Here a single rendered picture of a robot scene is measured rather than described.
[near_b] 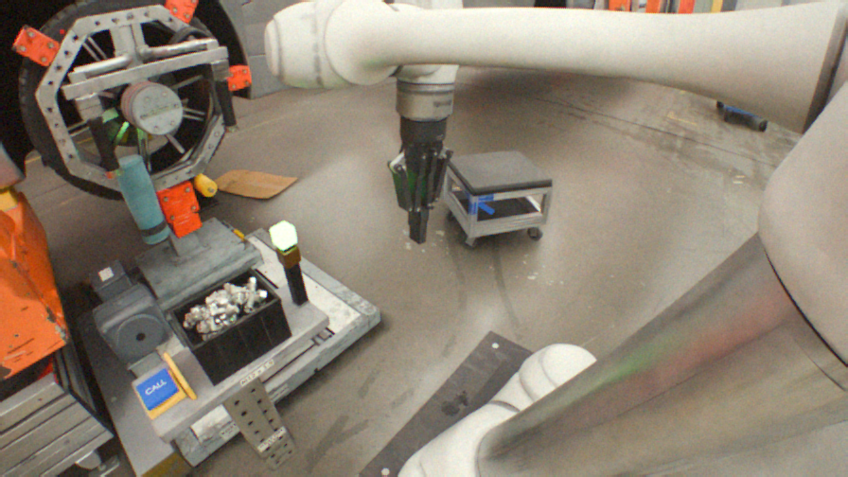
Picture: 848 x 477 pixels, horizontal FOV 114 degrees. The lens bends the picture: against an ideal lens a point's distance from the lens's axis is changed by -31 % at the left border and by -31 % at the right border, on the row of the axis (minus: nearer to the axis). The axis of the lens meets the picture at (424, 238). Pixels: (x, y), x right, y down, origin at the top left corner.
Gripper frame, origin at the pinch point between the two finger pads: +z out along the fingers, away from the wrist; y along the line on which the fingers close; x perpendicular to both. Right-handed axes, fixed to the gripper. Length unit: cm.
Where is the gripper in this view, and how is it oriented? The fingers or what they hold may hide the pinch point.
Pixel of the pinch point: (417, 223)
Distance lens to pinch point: 70.6
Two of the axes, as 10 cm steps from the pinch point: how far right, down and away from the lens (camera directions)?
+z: -0.5, 8.3, 5.5
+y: 7.5, -3.4, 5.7
